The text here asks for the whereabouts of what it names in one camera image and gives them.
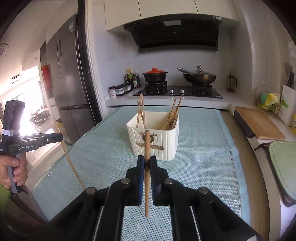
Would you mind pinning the black wok with lid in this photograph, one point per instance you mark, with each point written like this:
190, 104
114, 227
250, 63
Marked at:
198, 76

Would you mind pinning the black gas stove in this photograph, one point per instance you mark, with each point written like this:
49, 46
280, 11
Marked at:
163, 89

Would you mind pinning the sauce bottles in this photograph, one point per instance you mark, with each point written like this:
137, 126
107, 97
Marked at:
132, 78

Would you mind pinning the light green tray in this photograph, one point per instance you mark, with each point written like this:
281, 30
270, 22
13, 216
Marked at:
282, 156

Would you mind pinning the wooden cutting board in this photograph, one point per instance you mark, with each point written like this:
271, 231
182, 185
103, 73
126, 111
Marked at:
260, 124

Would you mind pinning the black pot red lid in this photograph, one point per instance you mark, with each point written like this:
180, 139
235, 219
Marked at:
155, 76

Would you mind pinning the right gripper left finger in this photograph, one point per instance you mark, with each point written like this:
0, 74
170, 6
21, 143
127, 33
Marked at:
98, 214

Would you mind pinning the bamboo chopstick four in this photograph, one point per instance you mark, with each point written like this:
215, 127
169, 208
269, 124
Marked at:
167, 121

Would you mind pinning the bamboo chopstick two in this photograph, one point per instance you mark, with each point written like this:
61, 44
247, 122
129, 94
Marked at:
63, 144

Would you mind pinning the bamboo chopstick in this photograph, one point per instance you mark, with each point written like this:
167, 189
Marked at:
143, 111

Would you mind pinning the yellow green sponge bag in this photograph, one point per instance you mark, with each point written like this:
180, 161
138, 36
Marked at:
271, 101

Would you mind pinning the bamboo chopstick six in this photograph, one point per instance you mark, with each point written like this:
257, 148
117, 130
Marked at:
141, 118

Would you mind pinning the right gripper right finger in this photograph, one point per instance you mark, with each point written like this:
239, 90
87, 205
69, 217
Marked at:
196, 214

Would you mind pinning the bamboo chopstick five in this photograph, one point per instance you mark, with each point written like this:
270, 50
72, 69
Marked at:
174, 116

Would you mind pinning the cream utensil holder box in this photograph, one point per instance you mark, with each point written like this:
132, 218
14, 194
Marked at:
163, 142

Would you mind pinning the dark glass kettle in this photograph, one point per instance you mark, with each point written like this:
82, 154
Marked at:
231, 83

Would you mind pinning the grey refrigerator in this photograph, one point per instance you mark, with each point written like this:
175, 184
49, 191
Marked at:
69, 84

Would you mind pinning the spice jar rack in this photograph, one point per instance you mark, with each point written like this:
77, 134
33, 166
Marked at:
119, 90

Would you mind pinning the bamboo chopstick one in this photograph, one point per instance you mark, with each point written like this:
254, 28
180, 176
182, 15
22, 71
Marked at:
139, 113

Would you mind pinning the black range hood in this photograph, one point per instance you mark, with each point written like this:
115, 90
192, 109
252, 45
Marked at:
176, 30

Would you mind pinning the bamboo chopstick three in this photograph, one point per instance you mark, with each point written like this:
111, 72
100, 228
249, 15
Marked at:
146, 171

